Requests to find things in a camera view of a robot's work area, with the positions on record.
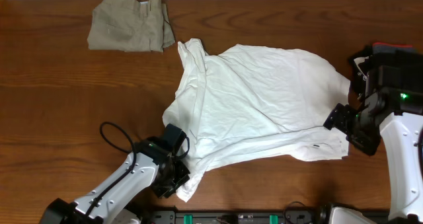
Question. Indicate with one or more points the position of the folded khaki shorts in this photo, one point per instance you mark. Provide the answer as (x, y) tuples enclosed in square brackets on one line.
[(130, 26)]

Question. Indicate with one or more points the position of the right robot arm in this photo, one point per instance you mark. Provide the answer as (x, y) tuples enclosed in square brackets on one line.
[(390, 113)]

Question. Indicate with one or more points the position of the white t-shirt black print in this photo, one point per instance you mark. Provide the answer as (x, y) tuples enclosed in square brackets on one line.
[(253, 102)]

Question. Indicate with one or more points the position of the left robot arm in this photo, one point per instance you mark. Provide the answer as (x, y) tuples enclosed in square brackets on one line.
[(154, 162)]

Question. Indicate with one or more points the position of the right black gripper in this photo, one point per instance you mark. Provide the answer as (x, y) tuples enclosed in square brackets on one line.
[(338, 117)]

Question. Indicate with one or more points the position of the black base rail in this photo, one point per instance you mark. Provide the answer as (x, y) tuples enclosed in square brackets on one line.
[(295, 216)]

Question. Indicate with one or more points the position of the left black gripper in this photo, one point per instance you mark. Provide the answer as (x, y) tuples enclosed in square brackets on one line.
[(164, 189)]

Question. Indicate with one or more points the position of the black garment red trim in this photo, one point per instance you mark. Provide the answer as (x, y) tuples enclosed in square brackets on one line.
[(402, 57)]

